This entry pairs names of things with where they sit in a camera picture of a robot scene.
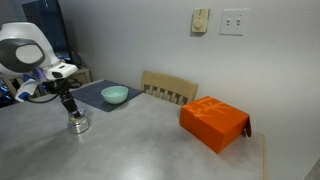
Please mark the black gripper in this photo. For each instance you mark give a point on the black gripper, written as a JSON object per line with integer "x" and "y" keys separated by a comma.
{"x": 60, "y": 87}

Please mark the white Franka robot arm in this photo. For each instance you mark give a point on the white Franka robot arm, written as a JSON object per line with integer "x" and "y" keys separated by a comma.
{"x": 30, "y": 50}

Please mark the silver candle tin container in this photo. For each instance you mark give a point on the silver candle tin container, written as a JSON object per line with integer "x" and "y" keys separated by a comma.
{"x": 78, "y": 126}

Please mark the dark blue cloth placemat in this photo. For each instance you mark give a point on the dark blue cloth placemat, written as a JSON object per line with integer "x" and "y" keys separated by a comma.
{"x": 90, "y": 95}

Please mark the small wooden side cabinet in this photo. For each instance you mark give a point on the small wooden side cabinet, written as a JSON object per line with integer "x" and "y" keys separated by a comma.
{"x": 81, "y": 76}

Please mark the teal ceramic bowl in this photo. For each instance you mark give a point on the teal ceramic bowl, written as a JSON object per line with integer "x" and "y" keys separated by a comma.
{"x": 114, "y": 95}

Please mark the light wooden slatted chair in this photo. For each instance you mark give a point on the light wooden slatted chair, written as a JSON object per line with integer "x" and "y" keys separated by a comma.
{"x": 11, "y": 85}
{"x": 168, "y": 83}

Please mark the dark flat screen monitor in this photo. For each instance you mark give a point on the dark flat screen monitor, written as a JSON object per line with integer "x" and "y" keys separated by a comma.
{"x": 50, "y": 16}

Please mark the orange cardboard box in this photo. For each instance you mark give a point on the orange cardboard box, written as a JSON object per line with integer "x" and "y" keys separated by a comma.
{"x": 213, "y": 123}

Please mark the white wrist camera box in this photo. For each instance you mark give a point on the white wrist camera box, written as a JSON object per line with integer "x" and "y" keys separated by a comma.
{"x": 28, "y": 88}

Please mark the beige wall thermostat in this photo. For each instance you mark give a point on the beige wall thermostat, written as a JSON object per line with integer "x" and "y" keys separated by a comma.
{"x": 200, "y": 20}

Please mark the white light switch plate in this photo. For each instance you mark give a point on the white light switch plate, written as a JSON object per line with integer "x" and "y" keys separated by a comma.
{"x": 234, "y": 22}

